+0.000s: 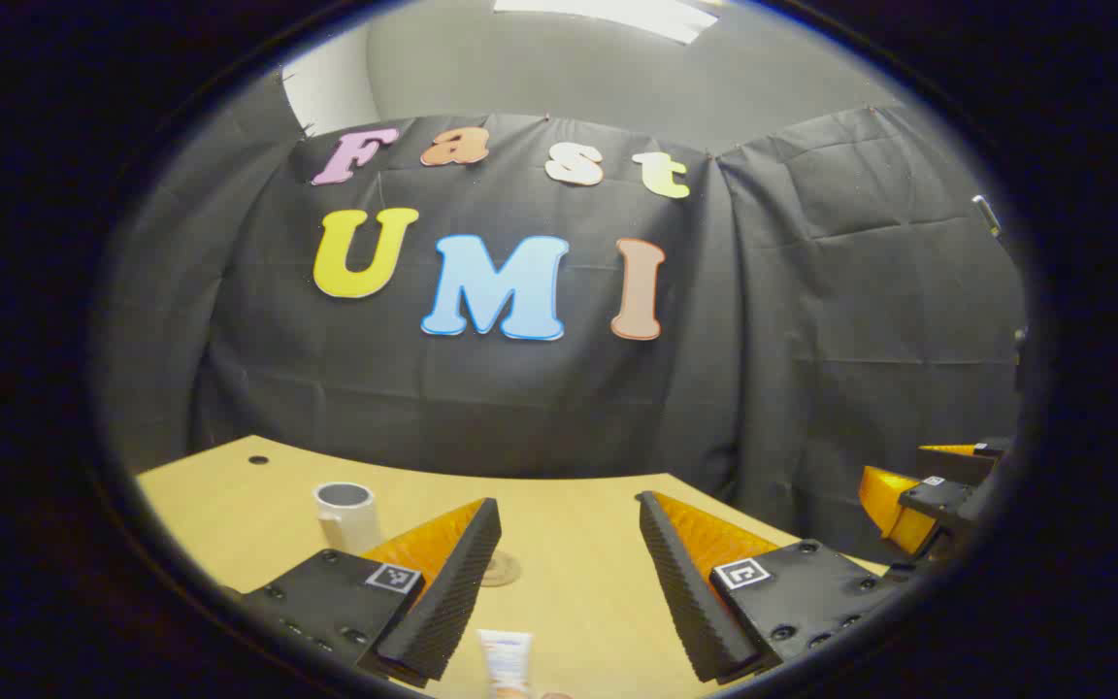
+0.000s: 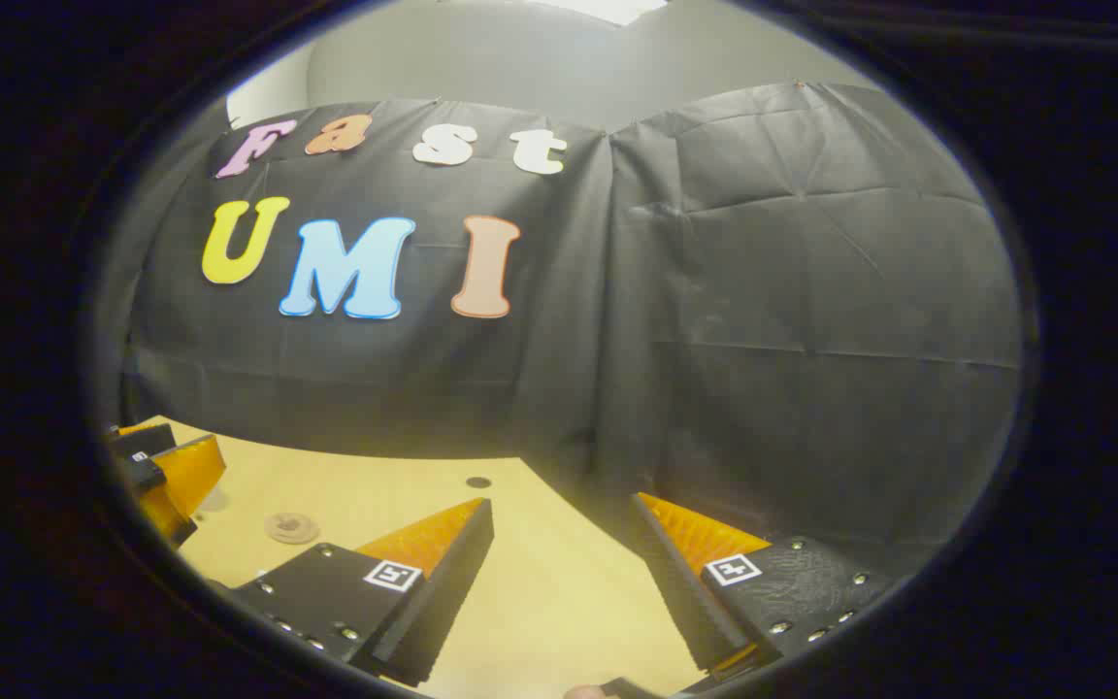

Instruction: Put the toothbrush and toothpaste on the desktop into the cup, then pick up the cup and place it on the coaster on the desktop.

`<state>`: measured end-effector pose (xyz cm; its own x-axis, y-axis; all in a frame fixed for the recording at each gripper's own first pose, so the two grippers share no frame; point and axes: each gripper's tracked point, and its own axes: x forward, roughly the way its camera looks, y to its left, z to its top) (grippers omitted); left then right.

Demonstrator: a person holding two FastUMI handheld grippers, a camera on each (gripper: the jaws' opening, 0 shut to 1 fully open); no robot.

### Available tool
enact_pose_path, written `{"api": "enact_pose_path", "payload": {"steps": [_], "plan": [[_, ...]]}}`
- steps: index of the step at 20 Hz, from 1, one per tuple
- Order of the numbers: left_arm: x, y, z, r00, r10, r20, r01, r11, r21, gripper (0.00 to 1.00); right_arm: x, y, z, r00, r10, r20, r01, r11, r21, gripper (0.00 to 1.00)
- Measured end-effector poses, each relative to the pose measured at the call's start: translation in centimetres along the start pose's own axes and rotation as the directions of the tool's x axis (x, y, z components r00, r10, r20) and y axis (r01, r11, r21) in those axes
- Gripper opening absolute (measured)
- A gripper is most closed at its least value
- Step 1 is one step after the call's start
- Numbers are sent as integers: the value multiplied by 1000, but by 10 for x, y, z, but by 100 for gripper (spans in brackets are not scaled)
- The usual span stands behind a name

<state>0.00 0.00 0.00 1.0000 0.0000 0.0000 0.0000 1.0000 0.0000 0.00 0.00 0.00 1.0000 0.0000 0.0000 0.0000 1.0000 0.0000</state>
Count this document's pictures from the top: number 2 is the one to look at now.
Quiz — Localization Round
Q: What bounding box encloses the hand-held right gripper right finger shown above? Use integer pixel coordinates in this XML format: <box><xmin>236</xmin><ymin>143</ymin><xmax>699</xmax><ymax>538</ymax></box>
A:
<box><xmin>629</xmin><ymin>491</ymin><xmax>898</xmax><ymax>675</ymax></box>

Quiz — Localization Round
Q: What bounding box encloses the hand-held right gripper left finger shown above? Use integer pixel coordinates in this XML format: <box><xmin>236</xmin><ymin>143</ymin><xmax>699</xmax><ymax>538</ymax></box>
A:
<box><xmin>227</xmin><ymin>496</ymin><xmax>496</xmax><ymax>688</ymax></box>

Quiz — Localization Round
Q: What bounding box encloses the round cork coaster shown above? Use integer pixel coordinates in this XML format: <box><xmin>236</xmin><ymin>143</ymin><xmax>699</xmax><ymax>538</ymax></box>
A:
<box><xmin>264</xmin><ymin>512</ymin><xmax>321</xmax><ymax>546</ymax></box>

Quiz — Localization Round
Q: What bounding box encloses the light wooden desktop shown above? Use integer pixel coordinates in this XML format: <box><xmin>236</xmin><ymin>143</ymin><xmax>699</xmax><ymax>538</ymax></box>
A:
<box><xmin>108</xmin><ymin>417</ymin><xmax>715</xmax><ymax>699</ymax></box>

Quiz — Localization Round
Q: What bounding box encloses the black backdrop cloth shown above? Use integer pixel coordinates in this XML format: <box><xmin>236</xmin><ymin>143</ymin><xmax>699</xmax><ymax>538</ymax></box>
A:
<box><xmin>98</xmin><ymin>83</ymin><xmax>1024</xmax><ymax>583</ymax></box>

